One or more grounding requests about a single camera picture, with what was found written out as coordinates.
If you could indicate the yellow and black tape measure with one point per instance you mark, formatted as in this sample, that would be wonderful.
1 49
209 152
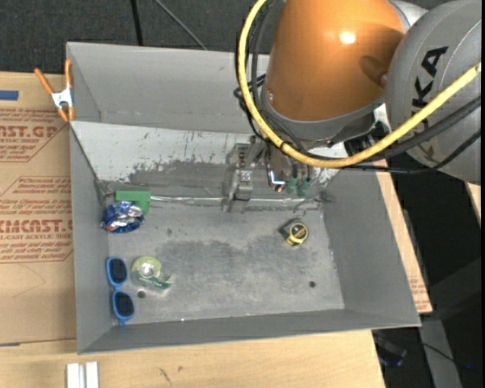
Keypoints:
296 233

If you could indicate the grey metal bin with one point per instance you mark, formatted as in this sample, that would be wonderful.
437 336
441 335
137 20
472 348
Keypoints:
234 257

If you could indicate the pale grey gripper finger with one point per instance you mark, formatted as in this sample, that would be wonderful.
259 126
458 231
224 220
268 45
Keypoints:
245 188
233 164

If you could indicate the brown cardboard board, red print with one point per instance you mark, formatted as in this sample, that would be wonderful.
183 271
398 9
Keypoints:
32 216

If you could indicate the green block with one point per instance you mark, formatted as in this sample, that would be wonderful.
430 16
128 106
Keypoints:
131 197

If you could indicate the clear and green tape dispenser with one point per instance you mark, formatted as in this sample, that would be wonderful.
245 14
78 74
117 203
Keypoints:
147 271

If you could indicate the blue sunglasses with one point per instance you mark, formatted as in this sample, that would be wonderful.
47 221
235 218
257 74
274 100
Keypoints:
118 272

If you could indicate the crumpled blue and silver packet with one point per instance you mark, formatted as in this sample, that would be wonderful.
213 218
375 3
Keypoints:
122 218

